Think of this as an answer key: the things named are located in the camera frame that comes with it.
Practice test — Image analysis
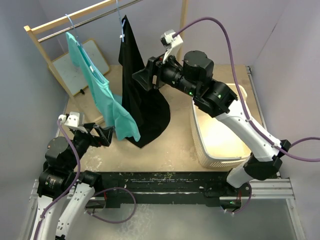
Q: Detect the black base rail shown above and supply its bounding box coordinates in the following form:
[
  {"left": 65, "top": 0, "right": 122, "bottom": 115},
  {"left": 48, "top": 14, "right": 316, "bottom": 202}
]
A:
[{"left": 87, "top": 171, "right": 252, "bottom": 210}]

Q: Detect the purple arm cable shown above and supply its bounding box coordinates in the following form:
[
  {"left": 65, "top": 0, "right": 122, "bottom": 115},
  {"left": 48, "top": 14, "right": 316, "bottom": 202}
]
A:
[
  {"left": 174, "top": 16, "right": 320, "bottom": 162},
  {"left": 29, "top": 118, "right": 82, "bottom": 240}
]

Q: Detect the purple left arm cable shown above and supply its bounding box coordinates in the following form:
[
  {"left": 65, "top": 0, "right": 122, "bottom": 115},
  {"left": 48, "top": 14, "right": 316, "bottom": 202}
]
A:
[{"left": 29, "top": 118, "right": 82, "bottom": 240}]

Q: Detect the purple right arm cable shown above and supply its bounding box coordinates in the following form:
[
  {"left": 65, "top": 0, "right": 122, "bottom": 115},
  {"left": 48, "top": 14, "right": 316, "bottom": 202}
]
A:
[{"left": 174, "top": 16, "right": 320, "bottom": 162}]

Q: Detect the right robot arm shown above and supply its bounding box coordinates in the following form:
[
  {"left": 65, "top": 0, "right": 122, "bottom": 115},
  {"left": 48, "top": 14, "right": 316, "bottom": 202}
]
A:
[{"left": 132, "top": 50, "right": 291, "bottom": 196}]

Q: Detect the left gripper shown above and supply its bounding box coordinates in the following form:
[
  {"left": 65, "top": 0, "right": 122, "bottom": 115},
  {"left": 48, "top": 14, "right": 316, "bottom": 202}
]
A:
[{"left": 66, "top": 121, "right": 114, "bottom": 170}]

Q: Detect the white laundry basket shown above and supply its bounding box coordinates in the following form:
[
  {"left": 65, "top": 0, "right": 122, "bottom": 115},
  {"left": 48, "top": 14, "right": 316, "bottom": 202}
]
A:
[{"left": 189, "top": 83, "right": 252, "bottom": 168}]

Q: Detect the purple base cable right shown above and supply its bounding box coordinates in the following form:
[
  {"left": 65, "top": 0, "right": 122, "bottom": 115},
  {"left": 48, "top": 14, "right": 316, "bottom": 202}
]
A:
[{"left": 222, "top": 183, "right": 253, "bottom": 215}]

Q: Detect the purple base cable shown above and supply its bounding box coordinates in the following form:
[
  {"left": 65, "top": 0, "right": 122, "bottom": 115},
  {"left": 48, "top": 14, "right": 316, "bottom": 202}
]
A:
[
  {"left": 222, "top": 183, "right": 253, "bottom": 215},
  {"left": 83, "top": 187, "right": 138, "bottom": 225}
]

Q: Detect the small whiteboard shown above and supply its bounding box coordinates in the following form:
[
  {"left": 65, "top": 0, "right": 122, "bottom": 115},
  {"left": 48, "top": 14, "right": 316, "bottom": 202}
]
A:
[{"left": 52, "top": 38, "right": 110, "bottom": 96}]

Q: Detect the blue hanger of teal shirt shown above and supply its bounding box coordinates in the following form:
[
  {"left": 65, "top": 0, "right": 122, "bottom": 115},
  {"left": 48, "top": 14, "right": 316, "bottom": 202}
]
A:
[{"left": 65, "top": 14, "right": 106, "bottom": 87}]

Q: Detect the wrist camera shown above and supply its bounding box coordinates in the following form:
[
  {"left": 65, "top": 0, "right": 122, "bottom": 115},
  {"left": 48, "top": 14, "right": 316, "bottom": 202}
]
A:
[
  {"left": 58, "top": 111, "right": 87, "bottom": 133},
  {"left": 160, "top": 29, "right": 183, "bottom": 64}
]

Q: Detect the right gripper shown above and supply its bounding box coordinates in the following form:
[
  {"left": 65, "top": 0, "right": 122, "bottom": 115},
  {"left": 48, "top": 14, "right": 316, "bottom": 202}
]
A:
[{"left": 133, "top": 48, "right": 199, "bottom": 98}]

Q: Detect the wooden clothes rack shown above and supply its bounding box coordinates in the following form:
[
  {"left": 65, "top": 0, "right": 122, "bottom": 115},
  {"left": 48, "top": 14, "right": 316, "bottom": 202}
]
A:
[{"left": 24, "top": 0, "right": 188, "bottom": 124}]

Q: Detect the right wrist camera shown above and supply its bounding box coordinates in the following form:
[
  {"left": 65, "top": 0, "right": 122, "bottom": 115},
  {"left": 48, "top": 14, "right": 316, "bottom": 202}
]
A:
[{"left": 160, "top": 29, "right": 183, "bottom": 64}]

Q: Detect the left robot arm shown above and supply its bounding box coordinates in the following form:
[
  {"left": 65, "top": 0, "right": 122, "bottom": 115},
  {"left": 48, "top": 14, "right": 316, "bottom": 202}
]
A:
[{"left": 31, "top": 123, "right": 114, "bottom": 240}]

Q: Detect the blue hanger of black shirt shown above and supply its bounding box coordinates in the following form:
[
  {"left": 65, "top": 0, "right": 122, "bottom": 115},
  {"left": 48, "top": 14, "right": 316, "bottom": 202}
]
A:
[{"left": 116, "top": 0, "right": 126, "bottom": 43}]

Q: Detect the teal t shirt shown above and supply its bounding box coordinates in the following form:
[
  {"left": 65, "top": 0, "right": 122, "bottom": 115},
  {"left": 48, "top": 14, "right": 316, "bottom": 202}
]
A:
[{"left": 65, "top": 31, "right": 141, "bottom": 142}]

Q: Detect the black t shirt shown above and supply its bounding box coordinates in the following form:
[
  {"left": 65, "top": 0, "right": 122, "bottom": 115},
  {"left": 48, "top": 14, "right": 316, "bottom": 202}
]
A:
[{"left": 118, "top": 16, "right": 171, "bottom": 148}]

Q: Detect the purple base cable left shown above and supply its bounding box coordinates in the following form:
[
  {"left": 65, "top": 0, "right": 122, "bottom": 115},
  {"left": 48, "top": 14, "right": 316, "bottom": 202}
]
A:
[{"left": 83, "top": 187, "right": 138, "bottom": 225}]

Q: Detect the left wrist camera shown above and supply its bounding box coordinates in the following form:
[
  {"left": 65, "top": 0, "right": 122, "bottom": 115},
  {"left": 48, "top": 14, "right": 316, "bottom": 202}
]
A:
[{"left": 58, "top": 111, "right": 87, "bottom": 133}]

